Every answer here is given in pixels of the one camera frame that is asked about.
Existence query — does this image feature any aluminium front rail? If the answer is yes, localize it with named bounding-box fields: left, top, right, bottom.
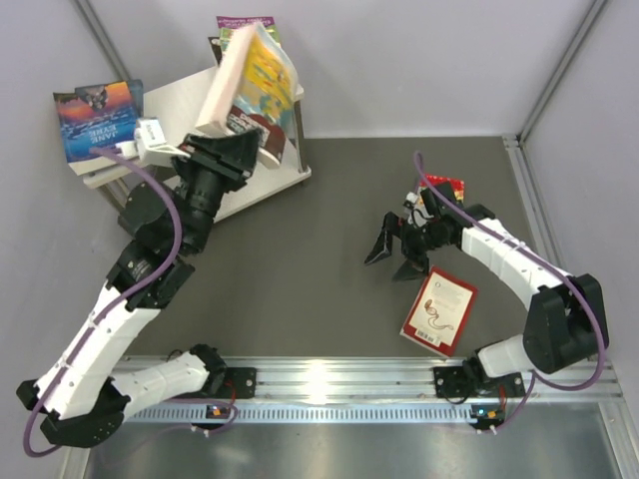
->
left=131, top=357, right=623, bottom=424

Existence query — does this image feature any blue Jane Eyre book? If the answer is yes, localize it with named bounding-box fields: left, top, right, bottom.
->
left=53, top=80, right=144, bottom=176

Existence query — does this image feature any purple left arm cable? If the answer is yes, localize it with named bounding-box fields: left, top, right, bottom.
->
left=23, top=147, right=239, bottom=458

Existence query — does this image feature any red Edward Tulane book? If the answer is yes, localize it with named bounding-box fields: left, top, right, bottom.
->
left=399, top=266, right=477, bottom=357

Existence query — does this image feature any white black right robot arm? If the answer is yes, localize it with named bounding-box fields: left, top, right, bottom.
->
left=364, top=180, right=609, bottom=396

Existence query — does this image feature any light teal paperback book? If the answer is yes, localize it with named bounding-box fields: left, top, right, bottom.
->
left=195, top=21, right=299, bottom=169

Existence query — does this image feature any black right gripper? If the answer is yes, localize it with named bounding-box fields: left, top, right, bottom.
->
left=366, top=212, right=451, bottom=281

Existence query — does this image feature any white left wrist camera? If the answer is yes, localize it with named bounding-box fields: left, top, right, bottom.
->
left=115, top=118, right=190, bottom=168

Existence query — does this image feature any red treehouse book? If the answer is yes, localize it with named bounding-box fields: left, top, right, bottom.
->
left=417, top=175, right=465, bottom=206

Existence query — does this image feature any purple storey treehouse book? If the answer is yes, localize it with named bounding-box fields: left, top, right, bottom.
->
left=216, top=16, right=281, bottom=45

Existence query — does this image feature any white two-tier shelf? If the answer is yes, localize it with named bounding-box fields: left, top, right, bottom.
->
left=83, top=68, right=312, bottom=221

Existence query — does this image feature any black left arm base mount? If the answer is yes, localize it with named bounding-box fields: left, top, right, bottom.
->
left=199, top=367, right=258, bottom=400

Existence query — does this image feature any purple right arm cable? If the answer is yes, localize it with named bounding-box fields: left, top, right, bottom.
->
left=412, top=151, right=608, bottom=435

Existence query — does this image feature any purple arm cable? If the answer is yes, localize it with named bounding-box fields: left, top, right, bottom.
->
left=23, top=147, right=239, bottom=458
left=412, top=151, right=608, bottom=435

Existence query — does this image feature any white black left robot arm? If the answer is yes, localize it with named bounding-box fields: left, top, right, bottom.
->
left=16, top=129, right=261, bottom=451

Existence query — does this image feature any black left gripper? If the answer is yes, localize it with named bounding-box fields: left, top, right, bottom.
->
left=171, top=127, right=263, bottom=253

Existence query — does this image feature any black treehouse book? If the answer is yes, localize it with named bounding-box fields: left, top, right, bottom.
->
left=208, top=37, right=223, bottom=66

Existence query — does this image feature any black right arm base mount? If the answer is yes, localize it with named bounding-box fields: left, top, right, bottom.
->
left=432, top=366, right=525, bottom=404

